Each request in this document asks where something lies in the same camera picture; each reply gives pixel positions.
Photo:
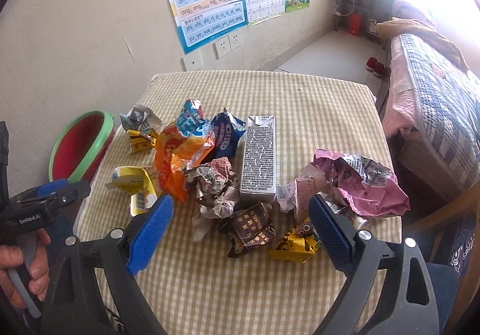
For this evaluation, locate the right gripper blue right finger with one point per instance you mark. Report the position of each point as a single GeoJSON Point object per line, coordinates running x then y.
{"type": "Point", "coordinates": [407, 304]}

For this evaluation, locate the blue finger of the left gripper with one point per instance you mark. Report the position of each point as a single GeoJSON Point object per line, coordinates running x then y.
{"type": "Point", "coordinates": [51, 187]}

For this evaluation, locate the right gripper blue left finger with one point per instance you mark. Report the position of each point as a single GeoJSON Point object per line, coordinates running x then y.
{"type": "Point", "coordinates": [93, 289]}

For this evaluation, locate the yellow crushed carton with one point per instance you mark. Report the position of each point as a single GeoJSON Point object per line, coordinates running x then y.
{"type": "Point", "coordinates": [137, 182]}

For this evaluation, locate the silver yellow wrapper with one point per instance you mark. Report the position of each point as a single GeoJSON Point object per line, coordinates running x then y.
{"type": "Point", "coordinates": [142, 126]}

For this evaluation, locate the large pink plastic bag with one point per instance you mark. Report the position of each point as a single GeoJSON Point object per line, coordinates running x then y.
{"type": "Point", "coordinates": [368, 187]}

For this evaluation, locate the yellow black snack wrapper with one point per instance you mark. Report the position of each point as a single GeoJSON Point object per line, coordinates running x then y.
{"type": "Point", "coordinates": [298, 245]}

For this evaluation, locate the orange snack bag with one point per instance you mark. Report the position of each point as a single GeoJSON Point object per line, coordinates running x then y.
{"type": "Point", "coordinates": [175, 153]}

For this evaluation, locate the pink torn paper box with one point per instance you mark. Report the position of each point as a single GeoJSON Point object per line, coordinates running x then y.
{"type": "Point", "coordinates": [296, 195]}

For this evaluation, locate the brown white paper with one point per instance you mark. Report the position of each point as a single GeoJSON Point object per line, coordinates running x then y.
{"type": "Point", "coordinates": [216, 194]}

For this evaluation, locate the dark brown snack wrapper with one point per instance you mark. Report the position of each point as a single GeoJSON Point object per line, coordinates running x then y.
{"type": "Point", "coordinates": [249, 229]}

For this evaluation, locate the blue oreo wrapper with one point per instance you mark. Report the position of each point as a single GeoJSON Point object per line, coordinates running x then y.
{"type": "Point", "coordinates": [228, 130]}

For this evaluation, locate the grey text milk carton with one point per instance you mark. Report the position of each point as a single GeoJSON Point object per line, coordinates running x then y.
{"type": "Point", "coordinates": [259, 163]}

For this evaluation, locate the crushed patterned paper cup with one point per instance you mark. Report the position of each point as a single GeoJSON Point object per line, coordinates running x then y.
{"type": "Point", "coordinates": [344, 210]}

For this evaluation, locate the light blue wrapper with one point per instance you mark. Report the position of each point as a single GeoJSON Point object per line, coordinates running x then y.
{"type": "Point", "coordinates": [191, 121]}

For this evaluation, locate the person's leg blue jeans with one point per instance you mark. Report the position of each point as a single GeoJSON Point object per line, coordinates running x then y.
{"type": "Point", "coordinates": [445, 285]}

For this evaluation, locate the red bin with green rim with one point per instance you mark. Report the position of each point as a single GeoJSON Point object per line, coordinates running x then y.
{"type": "Point", "coordinates": [80, 148]}

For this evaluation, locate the wooden chair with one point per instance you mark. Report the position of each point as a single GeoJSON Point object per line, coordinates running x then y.
{"type": "Point", "coordinates": [450, 236]}

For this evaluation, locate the bed with plaid quilt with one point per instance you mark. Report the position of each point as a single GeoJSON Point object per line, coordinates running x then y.
{"type": "Point", "coordinates": [433, 109]}

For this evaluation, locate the red slippers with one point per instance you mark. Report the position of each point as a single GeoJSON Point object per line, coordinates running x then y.
{"type": "Point", "coordinates": [375, 67]}

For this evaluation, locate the mustard yellow blanket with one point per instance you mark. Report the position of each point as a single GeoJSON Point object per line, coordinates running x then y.
{"type": "Point", "coordinates": [398, 26]}

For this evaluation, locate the pink folded blanket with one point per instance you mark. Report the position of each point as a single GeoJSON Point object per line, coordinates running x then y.
{"type": "Point", "coordinates": [403, 9]}

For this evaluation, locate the dark shelf unit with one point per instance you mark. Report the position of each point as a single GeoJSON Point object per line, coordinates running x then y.
{"type": "Point", "coordinates": [361, 17]}

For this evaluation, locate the white wall outlet plate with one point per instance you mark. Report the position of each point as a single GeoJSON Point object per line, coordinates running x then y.
{"type": "Point", "coordinates": [192, 61]}

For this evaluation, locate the white wall socket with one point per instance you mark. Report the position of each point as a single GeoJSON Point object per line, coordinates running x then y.
{"type": "Point", "coordinates": [235, 40]}
{"type": "Point", "coordinates": [222, 46]}

